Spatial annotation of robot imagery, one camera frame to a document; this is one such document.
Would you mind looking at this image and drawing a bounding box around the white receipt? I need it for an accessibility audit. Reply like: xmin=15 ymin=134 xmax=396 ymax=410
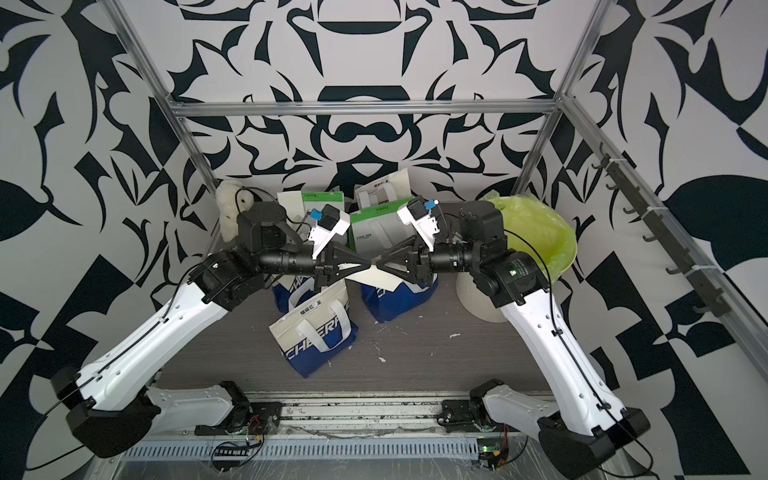
xmin=346 ymin=265 xmax=402 ymax=292
xmin=277 ymin=191 xmax=306 ymax=223

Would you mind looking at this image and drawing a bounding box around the blue white takeout bag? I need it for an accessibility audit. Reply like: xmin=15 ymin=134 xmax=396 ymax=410
xmin=269 ymin=280 xmax=358 ymax=378
xmin=272 ymin=277 xmax=315 ymax=314
xmin=354 ymin=169 xmax=412 ymax=210
xmin=361 ymin=277 xmax=439 ymax=323

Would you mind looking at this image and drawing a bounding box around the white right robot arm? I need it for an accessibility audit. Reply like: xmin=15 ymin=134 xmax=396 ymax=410
xmin=376 ymin=197 xmax=650 ymax=479

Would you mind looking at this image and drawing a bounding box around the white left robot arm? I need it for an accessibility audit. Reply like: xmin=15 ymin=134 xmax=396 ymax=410
xmin=51 ymin=202 xmax=370 ymax=458

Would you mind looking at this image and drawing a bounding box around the green white right takeout bag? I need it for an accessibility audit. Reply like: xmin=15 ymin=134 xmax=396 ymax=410
xmin=349 ymin=198 xmax=416 ymax=259

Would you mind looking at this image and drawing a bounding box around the green white takeout bag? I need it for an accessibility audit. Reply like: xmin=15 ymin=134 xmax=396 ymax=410
xmin=287 ymin=191 xmax=345 ymax=240
xmin=349 ymin=198 xmax=416 ymax=259

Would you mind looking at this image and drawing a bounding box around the green white left takeout bag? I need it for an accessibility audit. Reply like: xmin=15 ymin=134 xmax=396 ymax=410
xmin=287 ymin=191 xmax=345 ymax=240

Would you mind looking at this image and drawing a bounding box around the blue white front takeout bag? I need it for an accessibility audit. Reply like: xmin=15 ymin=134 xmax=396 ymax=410
xmin=269 ymin=280 xmax=358 ymax=378

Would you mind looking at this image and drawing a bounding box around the cream ribbed trash bin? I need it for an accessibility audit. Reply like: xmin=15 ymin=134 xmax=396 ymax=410
xmin=455 ymin=273 xmax=507 ymax=324

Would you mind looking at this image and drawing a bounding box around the white plush bear toy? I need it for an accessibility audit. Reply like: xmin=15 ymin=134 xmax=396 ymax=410
xmin=215 ymin=180 xmax=254 ymax=242

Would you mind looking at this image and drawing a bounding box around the green plastic bin liner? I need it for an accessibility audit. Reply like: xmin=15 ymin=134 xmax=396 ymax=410
xmin=482 ymin=190 xmax=578 ymax=282

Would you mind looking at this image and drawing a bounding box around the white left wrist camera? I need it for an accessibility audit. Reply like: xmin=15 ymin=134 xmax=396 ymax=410
xmin=308 ymin=204 xmax=350 ymax=260

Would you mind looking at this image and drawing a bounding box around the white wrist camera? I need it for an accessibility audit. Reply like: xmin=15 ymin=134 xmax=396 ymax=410
xmin=397 ymin=196 xmax=440 ymax=252
xmin=308 ymin=204 xmax=350 ymax=260

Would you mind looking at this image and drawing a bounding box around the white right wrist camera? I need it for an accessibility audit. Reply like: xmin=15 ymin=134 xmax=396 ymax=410
xmin=397 ymin=196 xmax=440 ymax=252

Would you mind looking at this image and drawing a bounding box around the grey wall hook rail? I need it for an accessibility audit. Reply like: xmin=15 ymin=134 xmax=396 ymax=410
xmin=593 ymin=146 xmax=732 ymax=317

